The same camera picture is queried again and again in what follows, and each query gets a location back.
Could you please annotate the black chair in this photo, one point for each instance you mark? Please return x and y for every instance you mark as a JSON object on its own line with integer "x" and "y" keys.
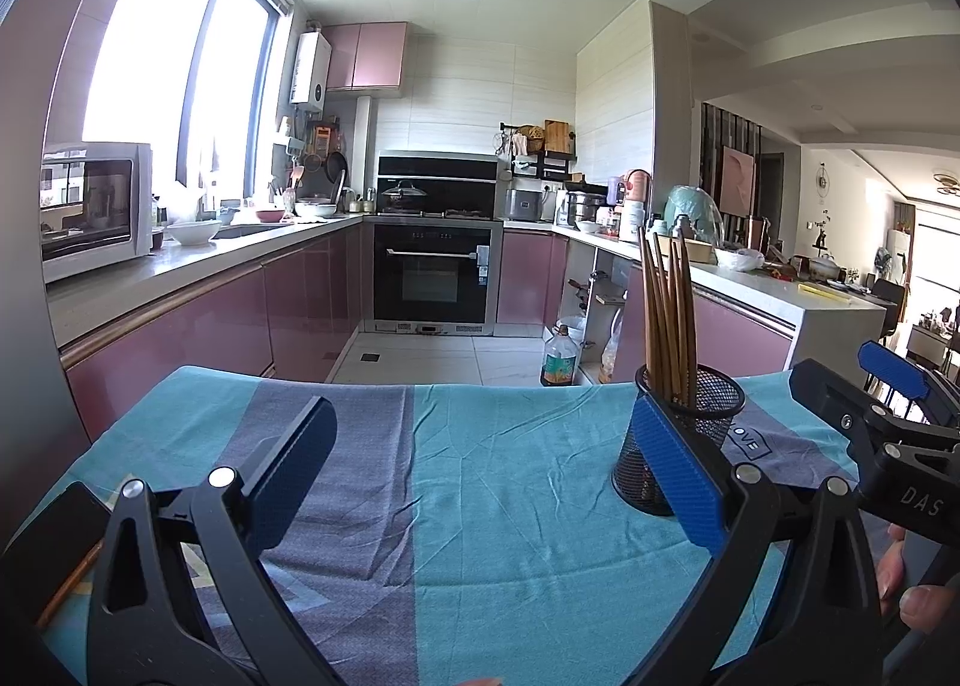
{"x": 889, "y": 303}

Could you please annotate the white wall water heater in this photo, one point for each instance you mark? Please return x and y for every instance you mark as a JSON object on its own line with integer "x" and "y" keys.
{"x": 310, "y": 69}

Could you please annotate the wall clock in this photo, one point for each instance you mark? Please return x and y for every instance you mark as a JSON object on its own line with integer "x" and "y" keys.
{"x": 823, "y": 179}

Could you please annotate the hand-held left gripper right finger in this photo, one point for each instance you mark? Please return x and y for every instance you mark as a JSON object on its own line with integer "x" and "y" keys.
{"x": 671, "y": 468}

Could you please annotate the pink wall cabinet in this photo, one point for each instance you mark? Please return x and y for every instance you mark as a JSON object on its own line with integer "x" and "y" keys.
{"x": 366, "y": 56}

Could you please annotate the grey kitchen countertop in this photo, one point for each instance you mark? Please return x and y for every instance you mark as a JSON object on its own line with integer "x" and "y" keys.
{"x": 150, "y": 277}

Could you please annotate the black wall rack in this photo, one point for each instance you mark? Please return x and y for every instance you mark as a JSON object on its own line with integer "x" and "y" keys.
{"x": 540, "y": 161}

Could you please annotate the steel stock pot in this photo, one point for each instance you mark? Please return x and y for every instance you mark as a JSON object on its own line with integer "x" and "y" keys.
{"x": 585, "y": 206}

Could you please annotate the black built-in oven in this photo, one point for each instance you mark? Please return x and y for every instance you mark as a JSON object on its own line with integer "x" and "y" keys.
{"x": 431, "y": 273}

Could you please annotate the cooking oil bottle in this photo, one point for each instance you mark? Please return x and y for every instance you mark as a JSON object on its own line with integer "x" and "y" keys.
{"x": 559, "y": 360}

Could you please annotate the standing fan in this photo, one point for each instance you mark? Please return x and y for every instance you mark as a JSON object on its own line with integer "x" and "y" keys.
{"x": 885, "y": 264}

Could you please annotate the bamboo steamer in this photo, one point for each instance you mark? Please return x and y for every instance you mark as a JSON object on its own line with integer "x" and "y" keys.
{"x": 703, "y": 252}

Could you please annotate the black smartphone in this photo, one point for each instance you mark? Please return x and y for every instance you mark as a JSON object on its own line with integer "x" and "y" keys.
{"x": 52, "y": 543}

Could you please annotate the pink lower kitchen cabinets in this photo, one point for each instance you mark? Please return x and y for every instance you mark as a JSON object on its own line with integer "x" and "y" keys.
{"x": 210, "y": 333}
{"x": 739, "y": 333}

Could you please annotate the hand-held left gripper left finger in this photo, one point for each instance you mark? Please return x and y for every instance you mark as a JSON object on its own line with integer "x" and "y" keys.
{"x": 296, "y": 461}

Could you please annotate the large kitchen window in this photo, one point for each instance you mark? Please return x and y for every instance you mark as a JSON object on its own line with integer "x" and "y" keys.
{"x": 142, "y": 41}

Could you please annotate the white plastic bag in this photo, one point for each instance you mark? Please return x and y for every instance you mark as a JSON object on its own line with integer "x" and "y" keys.
{"x": 739, "y": 259}

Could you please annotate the teal plastic-wrapped appliance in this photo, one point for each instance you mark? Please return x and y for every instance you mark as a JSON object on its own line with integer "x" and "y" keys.
{"x": 701, "y": 210}

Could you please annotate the framed wall picture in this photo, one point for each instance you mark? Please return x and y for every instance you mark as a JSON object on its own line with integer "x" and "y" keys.
{"x": 739, "y": 179}

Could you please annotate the hanging black frying pan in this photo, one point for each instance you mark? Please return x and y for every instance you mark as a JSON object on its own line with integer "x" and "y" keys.
{"x": 336, "y": 167}

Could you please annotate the red-tipped wooden chopstick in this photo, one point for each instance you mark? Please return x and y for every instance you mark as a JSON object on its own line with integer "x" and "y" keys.
{"x": 71, "y": 581}

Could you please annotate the black mesh holder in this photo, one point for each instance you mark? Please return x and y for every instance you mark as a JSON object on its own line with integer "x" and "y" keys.
{"x": 712, "y": 401}

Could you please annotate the white bowl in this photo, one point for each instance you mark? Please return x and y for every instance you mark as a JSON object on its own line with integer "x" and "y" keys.
{"x": 193, "y": 232}

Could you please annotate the pot with glass lid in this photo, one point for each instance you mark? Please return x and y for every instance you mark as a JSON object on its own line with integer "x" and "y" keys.
{"x": 405, "y": 194}

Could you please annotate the black range hood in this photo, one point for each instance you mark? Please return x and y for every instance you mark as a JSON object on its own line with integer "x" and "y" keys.
{"x": 439, "y": 168}

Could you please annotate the white microwave oven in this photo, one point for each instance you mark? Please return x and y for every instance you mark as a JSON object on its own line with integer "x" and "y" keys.
{"x": 90, "y": 206}

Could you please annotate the white kitchen countertop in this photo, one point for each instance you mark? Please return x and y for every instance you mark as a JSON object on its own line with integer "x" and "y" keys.
{"x": 832, "y": 315}

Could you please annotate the person's right hand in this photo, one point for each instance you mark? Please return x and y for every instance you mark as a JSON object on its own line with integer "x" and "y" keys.
{"x": 926, "y": 603}

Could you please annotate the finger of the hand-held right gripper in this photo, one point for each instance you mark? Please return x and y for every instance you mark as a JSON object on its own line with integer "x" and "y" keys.
{"x": 892, "y": 365}
{"x": 825, "y": 393}

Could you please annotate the wooden cutting board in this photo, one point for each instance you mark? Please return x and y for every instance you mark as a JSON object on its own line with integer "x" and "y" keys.
{"x": 556, "y": 135}

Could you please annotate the teal grey printed tablecloth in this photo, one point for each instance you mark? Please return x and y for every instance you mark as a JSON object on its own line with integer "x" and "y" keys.
{"x": 487, "y": 506}

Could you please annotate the pink kettle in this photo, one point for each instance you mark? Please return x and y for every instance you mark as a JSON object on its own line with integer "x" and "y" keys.
{"x": 635, "y": 187}

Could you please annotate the yellow flat packet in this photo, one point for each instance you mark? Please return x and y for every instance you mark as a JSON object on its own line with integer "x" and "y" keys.
{"x": 825, "y": 288}

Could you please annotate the bundle of wooden chopsticks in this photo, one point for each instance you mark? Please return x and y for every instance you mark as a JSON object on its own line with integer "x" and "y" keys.
{"x": 667, "y": 326}

